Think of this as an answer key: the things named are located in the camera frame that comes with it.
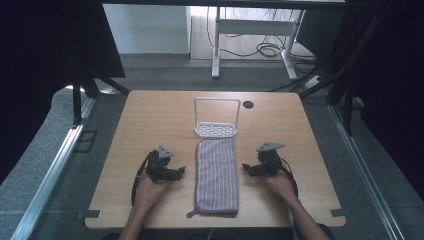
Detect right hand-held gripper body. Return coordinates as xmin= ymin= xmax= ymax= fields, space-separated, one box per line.
xmin=250 ymin=141 xmax=286 ymax=178

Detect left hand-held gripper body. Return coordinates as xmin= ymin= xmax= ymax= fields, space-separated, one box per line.
xmin=144 ymin=145 xmax=178 ymax=183

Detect purple striped towel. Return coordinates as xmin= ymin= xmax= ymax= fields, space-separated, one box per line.
xmin=186 ymin=137 xmax=241 ymax=219

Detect white towel rack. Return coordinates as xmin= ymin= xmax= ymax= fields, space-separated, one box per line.
xmin=193 ymin=97 xmax=242 ymax=139

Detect person's right hand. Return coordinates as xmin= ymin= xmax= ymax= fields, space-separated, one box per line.
xmin=264 ymin=172 xmax=298 ymax=202

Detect person's left hand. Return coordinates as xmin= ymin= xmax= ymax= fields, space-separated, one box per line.
xmin=134 ymin=169 xmax=172 ymax=210

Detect person's dark clothing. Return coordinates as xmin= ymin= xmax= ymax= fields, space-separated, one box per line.
xmin=102 ymin=222 xmax=337 ymax=240

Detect white power strip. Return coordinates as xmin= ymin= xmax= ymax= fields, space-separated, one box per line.
xmin=304 ymin=74 xmax=325 ymax=90

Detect black metal stand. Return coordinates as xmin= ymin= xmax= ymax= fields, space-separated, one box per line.
xmin=71 ymin=73 xmax=132 ymax=128
xmin=268 ymin=9 xmax=368 ymax=137

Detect black curtain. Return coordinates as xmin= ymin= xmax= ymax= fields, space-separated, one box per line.
xmin=0 ymin=0 xmax=127 ymax=185
xmin=333 ymin=0 xmax=424 ymax=201

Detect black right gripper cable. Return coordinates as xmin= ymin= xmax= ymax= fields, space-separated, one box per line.
xmin=279 ymin=157 xmax=300 ymax=198

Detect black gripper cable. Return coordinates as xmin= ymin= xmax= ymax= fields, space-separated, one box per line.
xmin=279 ymin=157 xmax=300 ymax=198
xmin=130 ymin=153 xmax=150 ymax=207

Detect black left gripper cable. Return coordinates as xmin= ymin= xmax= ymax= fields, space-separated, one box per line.
xmin=130 ymin=153 xmax=150 ymax=207

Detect aluminium rail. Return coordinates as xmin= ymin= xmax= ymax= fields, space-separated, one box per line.
xmin=9 ymin=96 xmax=97 ymax=240
xmin=327 ymin=104 xmax=406 ymax=240

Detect black floor cables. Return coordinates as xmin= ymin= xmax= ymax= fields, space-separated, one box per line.
xmin=205 ymin=6 xmax=318 ymax=66

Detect white metal desk frame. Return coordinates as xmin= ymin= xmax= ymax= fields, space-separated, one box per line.
xmin=211 ymin=5 xmax=306 ymax=81

